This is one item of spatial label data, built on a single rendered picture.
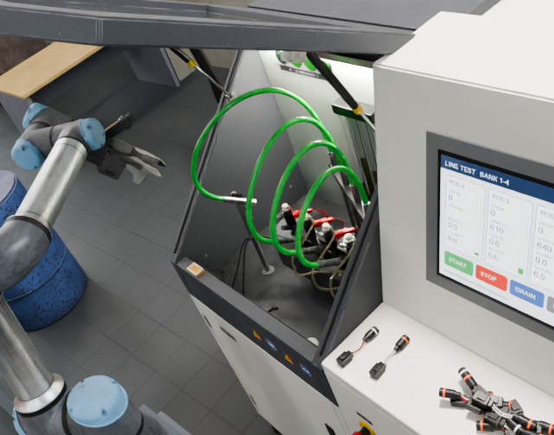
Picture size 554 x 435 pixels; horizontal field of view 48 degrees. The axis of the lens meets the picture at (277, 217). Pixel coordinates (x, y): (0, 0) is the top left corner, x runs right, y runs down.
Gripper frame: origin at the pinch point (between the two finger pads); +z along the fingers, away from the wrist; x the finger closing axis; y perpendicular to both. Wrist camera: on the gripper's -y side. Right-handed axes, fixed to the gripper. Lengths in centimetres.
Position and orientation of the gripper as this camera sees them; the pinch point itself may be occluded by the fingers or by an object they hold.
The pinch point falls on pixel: (160, 167)
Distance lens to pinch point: 168.3
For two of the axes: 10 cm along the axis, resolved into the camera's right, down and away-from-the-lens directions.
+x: 0.3, 4.4, -9.0
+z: 8.8, 4.1, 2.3
